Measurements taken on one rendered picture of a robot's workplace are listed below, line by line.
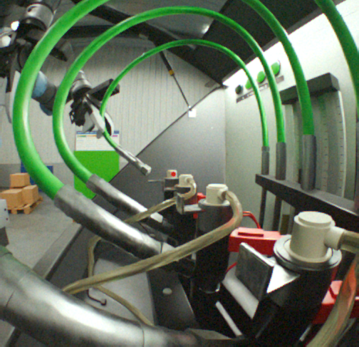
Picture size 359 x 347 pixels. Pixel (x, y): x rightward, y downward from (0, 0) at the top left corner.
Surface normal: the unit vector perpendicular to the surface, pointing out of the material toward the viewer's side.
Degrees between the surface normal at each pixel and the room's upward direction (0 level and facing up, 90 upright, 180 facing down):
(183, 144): 90
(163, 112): 90
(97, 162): 90
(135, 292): 0
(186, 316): 0
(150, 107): 90
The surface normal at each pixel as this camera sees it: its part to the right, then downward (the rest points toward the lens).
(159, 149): 0.25, 0.05
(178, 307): 0.00, -1.00
